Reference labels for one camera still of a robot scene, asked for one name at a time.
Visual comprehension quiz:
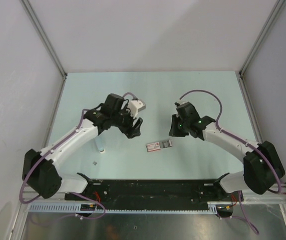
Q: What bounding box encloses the left aluminium corner post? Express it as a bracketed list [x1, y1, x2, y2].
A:
[20, 0, 67, 77]

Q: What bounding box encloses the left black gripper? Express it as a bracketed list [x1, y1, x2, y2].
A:
[111, 104, 143, 139]

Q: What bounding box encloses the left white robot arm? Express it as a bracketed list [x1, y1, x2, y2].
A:
[20, 93, 146, 200]

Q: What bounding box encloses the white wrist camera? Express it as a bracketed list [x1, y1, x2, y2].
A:
[127, 99, 146, 118]
[174, 100, 187, 107]

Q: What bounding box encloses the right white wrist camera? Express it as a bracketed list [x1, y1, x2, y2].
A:
[174, 100, 187, 107]

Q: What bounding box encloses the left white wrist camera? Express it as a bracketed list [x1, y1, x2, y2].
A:
[127, 99, 146, 118]

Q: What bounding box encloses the right aluminium corner post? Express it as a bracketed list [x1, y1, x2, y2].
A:
[237, 0, 286, 76]

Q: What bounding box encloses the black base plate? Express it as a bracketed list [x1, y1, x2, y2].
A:
[62, 178, 245, 205]

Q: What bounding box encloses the red staple box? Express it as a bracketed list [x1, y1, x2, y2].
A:
[146, 139, 173, 153]

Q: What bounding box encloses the aluminium front rail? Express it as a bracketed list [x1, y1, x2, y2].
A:
[27, 185, 286, 217]

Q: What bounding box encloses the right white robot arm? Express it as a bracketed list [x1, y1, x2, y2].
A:
[169, 100, 285, 201]

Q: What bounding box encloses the aluminium corner post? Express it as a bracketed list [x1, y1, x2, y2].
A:
[237, 0, 286, 76]
[20, 0, 67, 77]

